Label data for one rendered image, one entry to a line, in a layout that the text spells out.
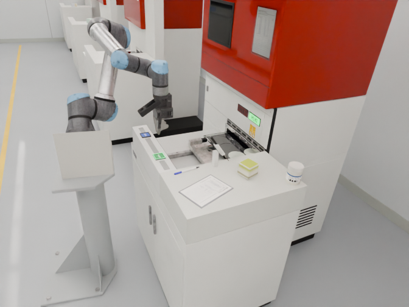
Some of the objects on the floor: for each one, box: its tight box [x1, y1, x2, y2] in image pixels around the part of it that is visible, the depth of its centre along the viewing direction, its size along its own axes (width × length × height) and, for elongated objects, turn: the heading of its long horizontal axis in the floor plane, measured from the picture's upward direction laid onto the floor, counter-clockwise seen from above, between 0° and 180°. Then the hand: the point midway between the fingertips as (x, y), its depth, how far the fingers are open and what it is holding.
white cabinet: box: [131, 143, 301, 307], centre depth 200 cm, size 64×96×82 cm, turn 20°
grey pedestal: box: [41, 163, 117, 307], centre depth 191 cm, size 51×44×82 cm
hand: (157, 132), depth 155 cm, fingers closed
